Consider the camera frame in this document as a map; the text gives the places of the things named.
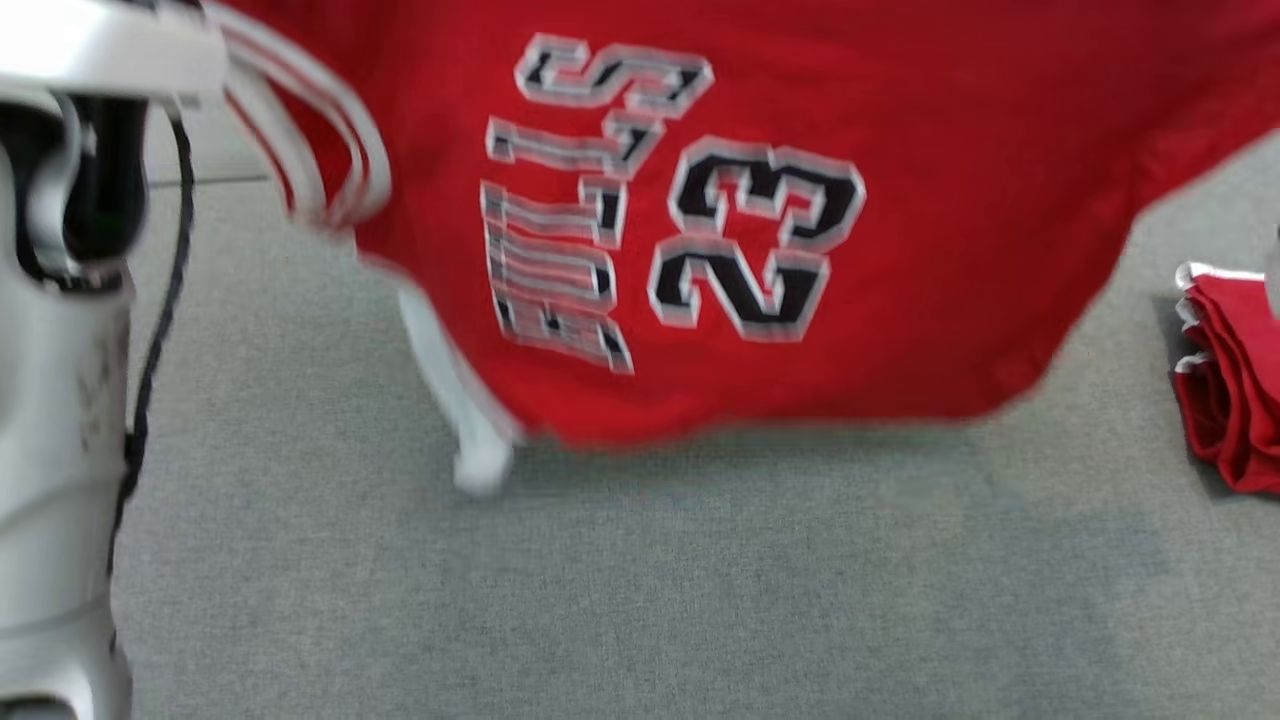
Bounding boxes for red basketball shorts white stripes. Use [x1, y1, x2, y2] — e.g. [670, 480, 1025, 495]
[1172, 262, 1280, 498]

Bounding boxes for red basketball jersey number 23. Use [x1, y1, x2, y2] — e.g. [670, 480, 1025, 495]
[200, 0, 1280, 496]

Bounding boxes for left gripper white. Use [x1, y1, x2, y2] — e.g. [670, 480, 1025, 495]
[0, 0, 229, 101]

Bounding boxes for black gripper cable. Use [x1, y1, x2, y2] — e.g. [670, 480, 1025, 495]
[105, 100, 196, 656]

